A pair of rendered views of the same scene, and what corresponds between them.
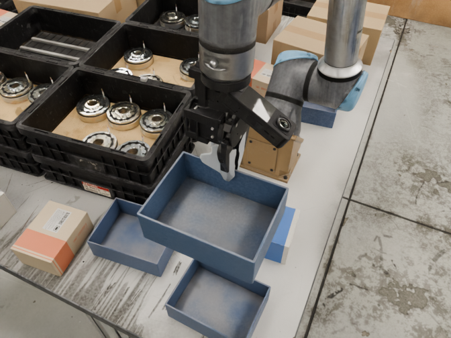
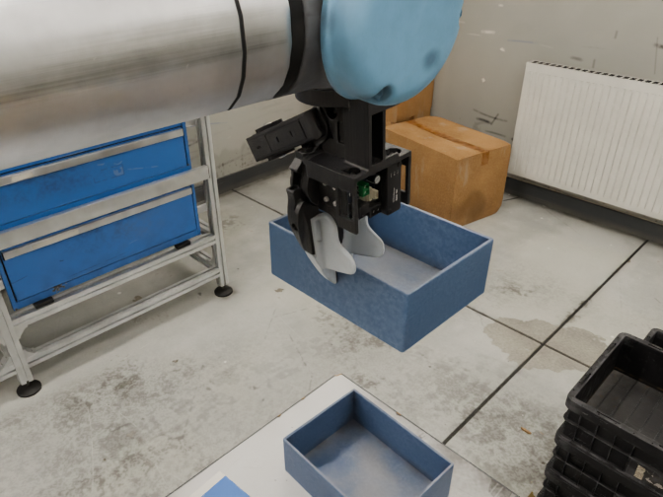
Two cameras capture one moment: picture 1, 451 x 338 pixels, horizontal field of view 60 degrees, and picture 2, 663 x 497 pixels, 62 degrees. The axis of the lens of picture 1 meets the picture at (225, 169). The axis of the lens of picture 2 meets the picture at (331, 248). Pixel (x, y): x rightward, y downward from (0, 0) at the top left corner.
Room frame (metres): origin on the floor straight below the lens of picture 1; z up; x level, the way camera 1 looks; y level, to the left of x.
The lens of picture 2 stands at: (0.89, 0.15, 1.43)
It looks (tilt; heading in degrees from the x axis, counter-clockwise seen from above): 31 degrees down; 200
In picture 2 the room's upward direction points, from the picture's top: straight up
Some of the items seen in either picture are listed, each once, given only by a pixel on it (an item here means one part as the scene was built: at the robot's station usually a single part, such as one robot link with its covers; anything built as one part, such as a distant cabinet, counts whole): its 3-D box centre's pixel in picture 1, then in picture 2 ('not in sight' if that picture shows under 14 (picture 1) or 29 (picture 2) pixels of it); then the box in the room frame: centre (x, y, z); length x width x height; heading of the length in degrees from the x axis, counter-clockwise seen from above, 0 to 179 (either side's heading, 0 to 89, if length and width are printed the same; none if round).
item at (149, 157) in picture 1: (107, 111); not in sight; (0.85, 0.33, 0.92); 0.40 x 0.30 x 0.02; 71
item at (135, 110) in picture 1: (123, 112); not in sight; (0.91, 0.31, 0.86); 0.10 x 0.10 x 0.01
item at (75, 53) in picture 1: (57, 47); not in sight; (1.26, 0.61, 0.87); 0.40 x 0.30 x 0.11; 71
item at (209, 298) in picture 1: (218, 301); (365, 466); (0.37, 0.02, 0.73); 0.20 x 0.15 x 0.07; 63
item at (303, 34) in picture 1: (317, 55); not in sight; (1.35, -0.37, 0.78); 0.30 x 0.22 x 0.16; 58
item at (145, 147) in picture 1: (132, 153); not in sight; (0.74, 0.26, 0.86); 0.10 x 0.10 x 0.01
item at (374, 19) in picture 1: (344, 28); not in sight; (1.56, -0.52, 0.78); 0.30 x 0.22 x 0.16; 66
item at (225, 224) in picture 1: (215, 212); (377, 256); (0.37, 0.02, 1.10); 0.20 x 0.15 x 0.07; 65
